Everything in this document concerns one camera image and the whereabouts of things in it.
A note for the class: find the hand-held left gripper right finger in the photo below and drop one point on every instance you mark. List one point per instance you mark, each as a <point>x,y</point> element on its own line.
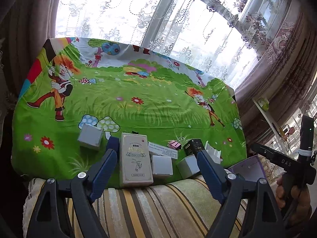
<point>213,178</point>

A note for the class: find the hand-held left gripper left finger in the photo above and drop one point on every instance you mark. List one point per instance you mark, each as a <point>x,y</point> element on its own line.
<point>102,176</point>

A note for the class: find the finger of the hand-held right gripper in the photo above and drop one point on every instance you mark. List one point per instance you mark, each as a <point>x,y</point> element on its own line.
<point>261,150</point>

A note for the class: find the tall beige box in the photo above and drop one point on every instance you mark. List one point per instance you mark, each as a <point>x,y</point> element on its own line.
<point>135,161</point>

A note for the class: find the black binder clip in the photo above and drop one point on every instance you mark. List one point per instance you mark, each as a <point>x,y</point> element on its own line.
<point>135,132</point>

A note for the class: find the long white text box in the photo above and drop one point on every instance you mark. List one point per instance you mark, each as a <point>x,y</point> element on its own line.
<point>163,151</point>

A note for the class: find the person's right hand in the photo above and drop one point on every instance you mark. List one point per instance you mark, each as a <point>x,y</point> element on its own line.
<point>297,203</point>

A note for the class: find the purple box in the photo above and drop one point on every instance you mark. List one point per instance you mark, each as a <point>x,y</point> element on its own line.
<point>249,169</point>

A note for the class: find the white plastic piece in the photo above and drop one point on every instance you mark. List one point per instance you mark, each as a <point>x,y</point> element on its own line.
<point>214,152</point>

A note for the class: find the small white box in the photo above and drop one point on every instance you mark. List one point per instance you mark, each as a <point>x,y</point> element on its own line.
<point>188,167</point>
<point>162,167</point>

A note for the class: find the white shelf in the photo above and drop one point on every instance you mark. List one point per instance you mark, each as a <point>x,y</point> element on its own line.
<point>267,119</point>

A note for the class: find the dark blue box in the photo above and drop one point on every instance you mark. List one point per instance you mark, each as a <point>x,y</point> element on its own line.
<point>114,143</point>

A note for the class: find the black box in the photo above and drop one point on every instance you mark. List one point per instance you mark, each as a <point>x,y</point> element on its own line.
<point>194,147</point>

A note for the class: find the grey white cube box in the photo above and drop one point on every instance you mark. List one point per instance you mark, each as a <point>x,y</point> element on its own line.
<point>89,136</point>

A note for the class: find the green packet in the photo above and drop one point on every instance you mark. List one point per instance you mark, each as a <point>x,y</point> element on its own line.
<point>263,104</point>

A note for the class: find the pink binder clip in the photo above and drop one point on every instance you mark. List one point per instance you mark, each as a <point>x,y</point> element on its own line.
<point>175,144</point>

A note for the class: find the striped plush cushion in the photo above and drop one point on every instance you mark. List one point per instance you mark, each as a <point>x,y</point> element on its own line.
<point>153,210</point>

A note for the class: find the green cartoon printed cloth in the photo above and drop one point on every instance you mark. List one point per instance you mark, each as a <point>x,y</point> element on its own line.
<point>138,96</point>

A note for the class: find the brown drape curtain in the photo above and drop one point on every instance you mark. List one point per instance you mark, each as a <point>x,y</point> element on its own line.
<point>27,29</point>
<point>279,62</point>

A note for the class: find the white lace curtain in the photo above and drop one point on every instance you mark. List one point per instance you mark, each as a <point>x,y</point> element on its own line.
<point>173,19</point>

